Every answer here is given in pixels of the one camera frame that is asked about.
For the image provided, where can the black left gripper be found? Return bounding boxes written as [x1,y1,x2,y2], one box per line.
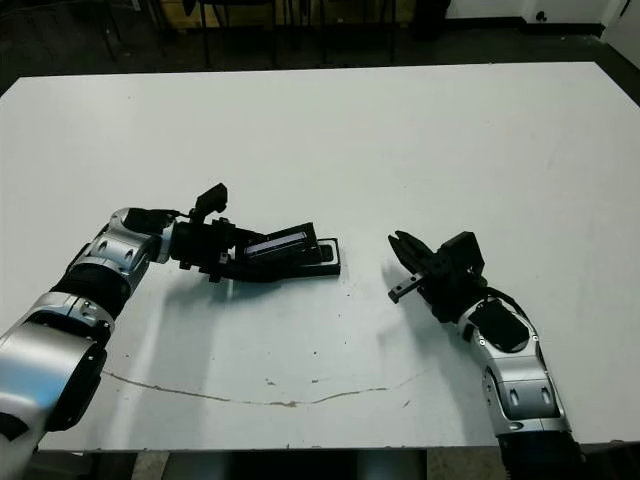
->
[169,217,302,286]

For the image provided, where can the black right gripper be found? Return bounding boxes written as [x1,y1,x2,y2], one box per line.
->
[387,229,490,325]

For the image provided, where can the black box lid with label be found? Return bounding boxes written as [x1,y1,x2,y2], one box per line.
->
[242,222,322,266]

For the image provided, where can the black box white inside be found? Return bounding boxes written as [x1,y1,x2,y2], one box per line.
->
[299,236,344,279]

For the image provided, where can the black waste bin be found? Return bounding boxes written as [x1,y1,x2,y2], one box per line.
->
[414,0,454,41]

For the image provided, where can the black chair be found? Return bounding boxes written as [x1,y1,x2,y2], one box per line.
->
[102,0,169,64]

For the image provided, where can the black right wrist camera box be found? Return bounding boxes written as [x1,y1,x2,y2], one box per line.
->
[436,231,486,276]

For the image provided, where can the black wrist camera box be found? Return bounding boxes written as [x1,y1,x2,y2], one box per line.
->
[436,231,486,276]
[194,183,230,222]

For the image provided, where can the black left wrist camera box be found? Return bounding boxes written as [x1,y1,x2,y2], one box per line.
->
[194,183,230,222]

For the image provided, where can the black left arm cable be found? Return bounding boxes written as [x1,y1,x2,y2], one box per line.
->
[149,206,196,224]

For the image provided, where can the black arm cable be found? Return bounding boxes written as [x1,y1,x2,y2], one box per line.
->
[149,206,196,224]
[477,284,544,361]

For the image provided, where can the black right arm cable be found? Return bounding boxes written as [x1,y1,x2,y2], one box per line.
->
[477,284,544,361]

